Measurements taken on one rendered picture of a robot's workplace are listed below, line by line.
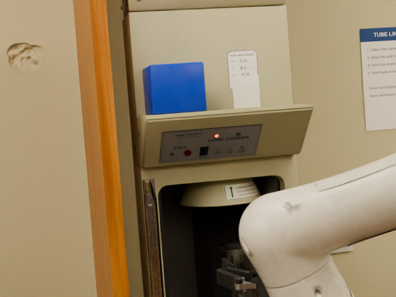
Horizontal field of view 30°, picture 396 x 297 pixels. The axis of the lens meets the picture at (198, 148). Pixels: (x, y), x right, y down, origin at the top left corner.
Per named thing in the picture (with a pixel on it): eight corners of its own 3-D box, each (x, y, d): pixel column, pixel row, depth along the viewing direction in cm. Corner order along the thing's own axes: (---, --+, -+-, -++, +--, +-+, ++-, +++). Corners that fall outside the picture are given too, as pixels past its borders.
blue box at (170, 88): (145, 115, 143) (141, 68, 142) (195, 111, 145) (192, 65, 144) (153, 115, 133) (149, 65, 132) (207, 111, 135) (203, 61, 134)
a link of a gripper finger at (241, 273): (274, 293, 123) (268, 295, 123) (230, 284, 132) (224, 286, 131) (272, 270, 123) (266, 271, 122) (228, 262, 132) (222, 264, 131)
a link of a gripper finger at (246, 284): (276, 290, 122) (253, 297, 119) (254, 286, 126) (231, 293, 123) (274, 276, 122) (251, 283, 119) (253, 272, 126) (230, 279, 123)
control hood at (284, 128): (139, 167, 144) (135, 116, 143) (297, 153, 150) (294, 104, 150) (148, 171, 132) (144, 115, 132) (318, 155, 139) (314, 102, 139)
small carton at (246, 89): (234, 108, 144) (232, 78, 144) (260, 106, 144) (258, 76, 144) (234, 108, 139) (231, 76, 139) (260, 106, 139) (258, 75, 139)
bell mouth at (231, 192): (172, 200, 164) (171, 175, 164) (249, 192, 168) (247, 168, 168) (188, 210, 147) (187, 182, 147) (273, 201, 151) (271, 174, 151)
